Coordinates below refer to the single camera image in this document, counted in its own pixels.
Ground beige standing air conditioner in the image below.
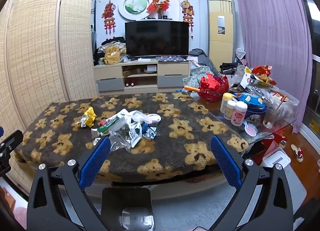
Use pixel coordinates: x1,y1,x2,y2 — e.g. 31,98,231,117
207,0,236,65

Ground clear plastic bag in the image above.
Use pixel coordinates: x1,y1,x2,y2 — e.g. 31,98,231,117
92,121,143,152

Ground round white wall picture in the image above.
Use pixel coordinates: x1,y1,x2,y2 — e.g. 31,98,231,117
118,0,157,20

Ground yellow backpack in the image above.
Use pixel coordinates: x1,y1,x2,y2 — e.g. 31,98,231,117
104,46,121,65

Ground black television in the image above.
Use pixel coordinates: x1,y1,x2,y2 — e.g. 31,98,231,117
125,21,190,58

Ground red plastic basket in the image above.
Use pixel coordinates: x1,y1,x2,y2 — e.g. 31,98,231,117
199,74,230,103

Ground black jacket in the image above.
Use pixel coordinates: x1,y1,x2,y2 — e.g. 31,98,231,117
189,48,213,72

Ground woven folding screen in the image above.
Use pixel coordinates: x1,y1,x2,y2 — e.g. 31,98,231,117
0,0,99,196

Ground red snack bag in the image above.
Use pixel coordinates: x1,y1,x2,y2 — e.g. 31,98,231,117
251,65,278,85

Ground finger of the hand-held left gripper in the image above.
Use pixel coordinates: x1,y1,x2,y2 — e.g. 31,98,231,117
0,126,24,174

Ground yellow cap white bottle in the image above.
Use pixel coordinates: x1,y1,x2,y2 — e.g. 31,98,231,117
220,93,233,114

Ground black trash bin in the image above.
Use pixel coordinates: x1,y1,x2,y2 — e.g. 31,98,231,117
101,187,153,231

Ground purple curtain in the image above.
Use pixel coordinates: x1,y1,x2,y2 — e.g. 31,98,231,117
231,0,313,134

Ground dark patterned cushion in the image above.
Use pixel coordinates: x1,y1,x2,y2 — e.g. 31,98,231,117
155,56,188,62

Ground dark window frame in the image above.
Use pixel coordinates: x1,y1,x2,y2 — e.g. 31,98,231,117
300,0,320,132

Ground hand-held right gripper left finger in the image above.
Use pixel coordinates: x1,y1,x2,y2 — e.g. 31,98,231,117
27,136,112,231

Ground yellow wrapper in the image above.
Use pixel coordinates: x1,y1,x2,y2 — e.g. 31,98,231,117
81,107,97,128

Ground clear plastic storage box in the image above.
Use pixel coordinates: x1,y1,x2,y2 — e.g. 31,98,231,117
269,89,300,127

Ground clear drinking glass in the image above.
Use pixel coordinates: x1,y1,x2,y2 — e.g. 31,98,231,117
262,105,282,129

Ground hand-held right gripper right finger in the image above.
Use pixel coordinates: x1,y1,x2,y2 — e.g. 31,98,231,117
210,135,294,231

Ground small white bottle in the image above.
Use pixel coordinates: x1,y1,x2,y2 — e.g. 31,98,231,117
224,101,237,120

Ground pile of clothes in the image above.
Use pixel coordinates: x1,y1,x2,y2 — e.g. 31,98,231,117
94,36,128,64

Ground pink label white bottle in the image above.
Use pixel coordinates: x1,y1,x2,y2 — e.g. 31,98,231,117
230,102,248,127

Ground silver blue blister pack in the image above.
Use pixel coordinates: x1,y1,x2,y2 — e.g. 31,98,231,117
142,122,159,139

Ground red flower decoration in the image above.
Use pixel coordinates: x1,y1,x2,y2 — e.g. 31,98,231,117
146,0,171,19

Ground white storage box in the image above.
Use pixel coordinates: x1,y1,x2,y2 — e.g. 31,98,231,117
260,150,292,169

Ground blue snack bag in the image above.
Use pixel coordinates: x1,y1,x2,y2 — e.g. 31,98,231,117
236,92,265,107

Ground camouflage cloth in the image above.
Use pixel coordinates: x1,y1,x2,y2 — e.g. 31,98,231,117
182,66,218,88

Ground blue round tin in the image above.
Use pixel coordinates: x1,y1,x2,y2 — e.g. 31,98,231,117
244,105,267,125

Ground white plastic bag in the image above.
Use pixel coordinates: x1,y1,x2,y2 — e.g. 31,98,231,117
125,110,150,125

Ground black handbag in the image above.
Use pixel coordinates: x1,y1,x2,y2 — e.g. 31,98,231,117
219,62,237,75

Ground green and white carton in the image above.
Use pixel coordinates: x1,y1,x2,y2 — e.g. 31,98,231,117
97,116,125,135

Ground teddy bear print blanket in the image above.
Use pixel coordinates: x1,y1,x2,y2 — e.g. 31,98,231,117
14,92,249,183

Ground white hairbrush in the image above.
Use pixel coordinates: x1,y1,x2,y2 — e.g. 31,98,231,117
242,121,262,137

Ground wooden television cabinet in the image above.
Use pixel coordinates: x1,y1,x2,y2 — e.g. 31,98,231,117
94,59,191,93

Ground beige slipper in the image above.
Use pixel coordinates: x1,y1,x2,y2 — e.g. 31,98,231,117
290,144,304,163

